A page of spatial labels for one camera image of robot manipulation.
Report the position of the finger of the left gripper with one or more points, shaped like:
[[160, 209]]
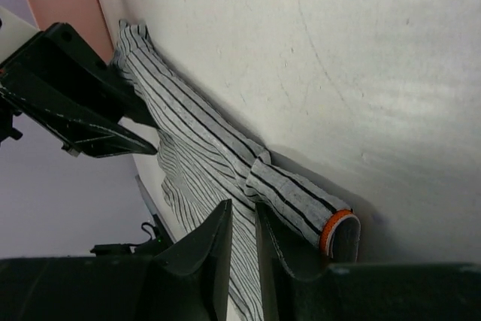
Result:
[[78, 111], [56, 70]]

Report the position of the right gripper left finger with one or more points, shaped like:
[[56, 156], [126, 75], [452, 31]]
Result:
[[188, 281]]

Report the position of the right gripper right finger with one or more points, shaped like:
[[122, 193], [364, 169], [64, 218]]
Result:
[[300, 283]]

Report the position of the grey striped underwear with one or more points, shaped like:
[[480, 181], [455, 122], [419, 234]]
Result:
[[206, 160]]

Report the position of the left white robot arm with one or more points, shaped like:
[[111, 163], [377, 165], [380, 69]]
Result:
[[15, 35]]

